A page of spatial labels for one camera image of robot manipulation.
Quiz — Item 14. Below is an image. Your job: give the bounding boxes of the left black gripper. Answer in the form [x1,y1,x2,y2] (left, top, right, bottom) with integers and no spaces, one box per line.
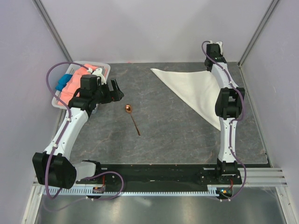
[93,79,123,105]

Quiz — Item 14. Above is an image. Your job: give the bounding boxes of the copper spoon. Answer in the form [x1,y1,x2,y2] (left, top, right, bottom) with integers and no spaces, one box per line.
[125,104,141,136]

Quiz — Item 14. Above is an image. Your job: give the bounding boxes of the white cloth napkin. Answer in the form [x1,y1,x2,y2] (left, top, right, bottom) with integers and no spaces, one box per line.
[151,68,221,130]

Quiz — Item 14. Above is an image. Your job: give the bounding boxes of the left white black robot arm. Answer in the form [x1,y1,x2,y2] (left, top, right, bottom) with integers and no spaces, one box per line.
[32,75,124,189]

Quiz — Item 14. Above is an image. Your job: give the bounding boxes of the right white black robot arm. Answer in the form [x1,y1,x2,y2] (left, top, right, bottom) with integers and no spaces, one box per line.
[201,41,245,184]

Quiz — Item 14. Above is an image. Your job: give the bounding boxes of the white plastic basket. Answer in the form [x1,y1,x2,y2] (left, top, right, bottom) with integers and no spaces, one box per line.
[51,61,111,110]

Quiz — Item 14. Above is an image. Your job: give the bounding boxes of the pink cloth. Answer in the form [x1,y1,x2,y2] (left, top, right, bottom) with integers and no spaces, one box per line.
[60,64,97,104]

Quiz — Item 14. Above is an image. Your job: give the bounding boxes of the blue cloth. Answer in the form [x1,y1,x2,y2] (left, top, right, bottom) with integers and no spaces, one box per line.
[55,74,72,91]

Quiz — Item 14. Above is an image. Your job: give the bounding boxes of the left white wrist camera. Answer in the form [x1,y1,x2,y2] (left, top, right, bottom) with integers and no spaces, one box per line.
[87,67,107,84]

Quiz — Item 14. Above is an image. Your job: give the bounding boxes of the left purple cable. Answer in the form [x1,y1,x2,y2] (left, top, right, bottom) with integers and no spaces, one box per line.
[42,61,94,200]

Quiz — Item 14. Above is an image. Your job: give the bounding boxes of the purple cable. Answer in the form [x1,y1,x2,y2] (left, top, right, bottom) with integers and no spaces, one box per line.
[201,41,248,201]
[42,61,94,200]

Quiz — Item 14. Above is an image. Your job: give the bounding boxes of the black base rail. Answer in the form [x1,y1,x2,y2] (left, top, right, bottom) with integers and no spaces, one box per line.
[70,163,241,193]

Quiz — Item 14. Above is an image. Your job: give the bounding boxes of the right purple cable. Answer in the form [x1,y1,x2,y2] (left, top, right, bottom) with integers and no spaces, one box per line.
[201,41,248,201]

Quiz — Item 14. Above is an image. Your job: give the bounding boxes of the left aluminium frame post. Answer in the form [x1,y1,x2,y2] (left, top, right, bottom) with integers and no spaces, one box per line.
[32,0,73,62]

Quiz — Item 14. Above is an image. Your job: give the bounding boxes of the aluminium frame post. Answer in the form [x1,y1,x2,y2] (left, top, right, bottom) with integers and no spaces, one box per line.
[238,0,280,68]
[32,0,73,62]

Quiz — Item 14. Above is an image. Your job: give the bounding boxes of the white slotted cable duct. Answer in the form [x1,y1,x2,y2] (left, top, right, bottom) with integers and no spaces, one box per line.
[44,184,234,196]

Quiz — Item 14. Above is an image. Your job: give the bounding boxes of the right aluminium frame post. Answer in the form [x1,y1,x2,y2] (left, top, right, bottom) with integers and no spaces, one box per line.
[238,0,280,68]

